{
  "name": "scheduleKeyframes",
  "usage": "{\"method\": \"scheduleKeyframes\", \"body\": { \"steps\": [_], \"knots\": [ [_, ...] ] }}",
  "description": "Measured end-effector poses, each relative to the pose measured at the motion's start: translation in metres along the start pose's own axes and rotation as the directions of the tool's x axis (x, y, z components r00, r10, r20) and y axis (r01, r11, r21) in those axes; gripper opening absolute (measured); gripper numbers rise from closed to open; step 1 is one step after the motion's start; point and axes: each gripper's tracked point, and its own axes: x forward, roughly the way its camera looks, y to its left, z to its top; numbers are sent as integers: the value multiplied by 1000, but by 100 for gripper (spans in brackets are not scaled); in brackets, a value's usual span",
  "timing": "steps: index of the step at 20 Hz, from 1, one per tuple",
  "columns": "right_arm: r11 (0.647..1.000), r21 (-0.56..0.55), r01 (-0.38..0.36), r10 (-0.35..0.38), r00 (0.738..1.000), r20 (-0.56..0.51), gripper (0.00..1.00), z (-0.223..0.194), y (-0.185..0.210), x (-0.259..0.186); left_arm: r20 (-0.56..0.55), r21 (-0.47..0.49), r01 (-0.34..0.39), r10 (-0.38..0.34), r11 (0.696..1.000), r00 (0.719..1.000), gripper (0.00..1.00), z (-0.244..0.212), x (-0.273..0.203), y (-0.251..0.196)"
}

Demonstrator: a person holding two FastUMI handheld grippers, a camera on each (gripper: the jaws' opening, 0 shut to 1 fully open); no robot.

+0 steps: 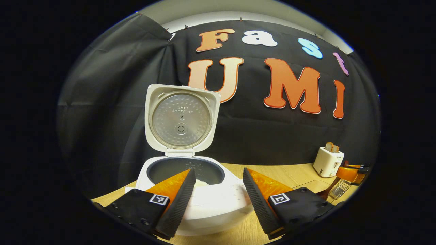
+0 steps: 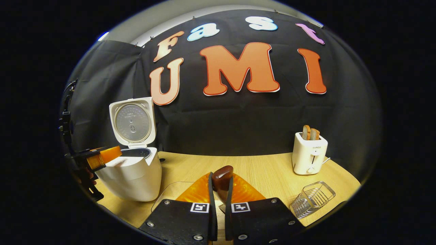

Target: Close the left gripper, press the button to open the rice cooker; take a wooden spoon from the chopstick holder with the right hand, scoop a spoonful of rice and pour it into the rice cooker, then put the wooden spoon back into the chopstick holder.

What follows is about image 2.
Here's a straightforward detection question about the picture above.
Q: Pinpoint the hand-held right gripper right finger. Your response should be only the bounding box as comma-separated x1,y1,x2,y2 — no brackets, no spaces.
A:
225,174,305,245

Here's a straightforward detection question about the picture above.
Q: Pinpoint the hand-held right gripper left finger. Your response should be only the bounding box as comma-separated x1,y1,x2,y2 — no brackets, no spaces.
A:
139,172,218,245

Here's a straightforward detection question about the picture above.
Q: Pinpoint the brown wooden spoon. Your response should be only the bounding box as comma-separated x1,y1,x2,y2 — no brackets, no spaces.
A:
212,165,234,205

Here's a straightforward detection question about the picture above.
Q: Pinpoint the white rice cooker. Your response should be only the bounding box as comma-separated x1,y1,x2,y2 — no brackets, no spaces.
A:
95,97,162,202

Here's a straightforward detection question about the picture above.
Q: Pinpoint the metal wire chopstick holder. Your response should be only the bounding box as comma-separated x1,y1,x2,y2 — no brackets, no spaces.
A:
290,181,336,219

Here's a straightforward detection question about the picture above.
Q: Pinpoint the black backdrop cloth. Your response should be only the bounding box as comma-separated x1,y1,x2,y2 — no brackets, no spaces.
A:
61,9,382,181

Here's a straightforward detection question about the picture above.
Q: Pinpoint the white toaster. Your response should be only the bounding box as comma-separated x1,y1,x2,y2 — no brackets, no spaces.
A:
292,132,328,175

